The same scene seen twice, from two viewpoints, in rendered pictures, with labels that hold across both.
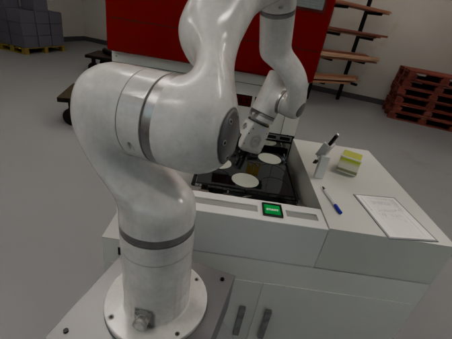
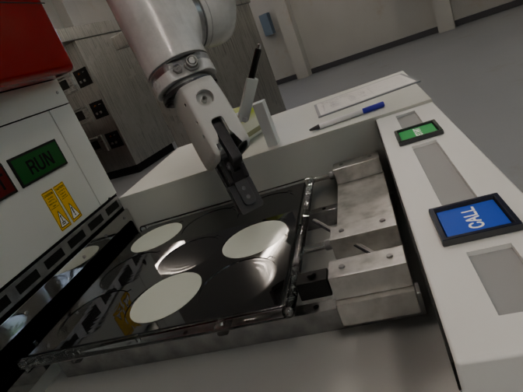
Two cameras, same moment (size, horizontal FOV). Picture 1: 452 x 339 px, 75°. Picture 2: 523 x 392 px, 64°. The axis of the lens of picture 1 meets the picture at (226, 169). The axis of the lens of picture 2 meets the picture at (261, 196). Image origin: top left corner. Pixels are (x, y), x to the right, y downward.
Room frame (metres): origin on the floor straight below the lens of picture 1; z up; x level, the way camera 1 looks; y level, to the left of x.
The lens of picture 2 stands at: (0.71, 0.44, 1.15)
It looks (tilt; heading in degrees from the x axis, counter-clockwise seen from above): 19 degrees down; 290
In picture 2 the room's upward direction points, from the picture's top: 22 degrees counter-clockwise
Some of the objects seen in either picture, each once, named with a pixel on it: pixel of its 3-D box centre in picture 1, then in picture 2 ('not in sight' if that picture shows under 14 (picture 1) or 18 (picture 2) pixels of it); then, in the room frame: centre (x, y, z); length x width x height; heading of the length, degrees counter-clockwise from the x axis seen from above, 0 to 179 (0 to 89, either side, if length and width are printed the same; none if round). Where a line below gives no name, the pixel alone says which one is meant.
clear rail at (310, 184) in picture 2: (245, 191); (303, 228); (0.86, -0.08, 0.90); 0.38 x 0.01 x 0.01; 92
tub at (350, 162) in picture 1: (349, 163); (240, 124); (1.02, -0.45, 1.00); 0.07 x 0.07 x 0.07; 66
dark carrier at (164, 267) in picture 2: (245, 166); (189, 256); (1.04, -0.07, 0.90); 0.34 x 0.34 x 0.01; 2
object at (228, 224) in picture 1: (223, 224); (451, 221); (0.67, -0.02, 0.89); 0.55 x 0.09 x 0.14; 92
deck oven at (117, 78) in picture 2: not in sight; (90, 110); (5.18, -5.77, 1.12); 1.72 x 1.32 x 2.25; 167
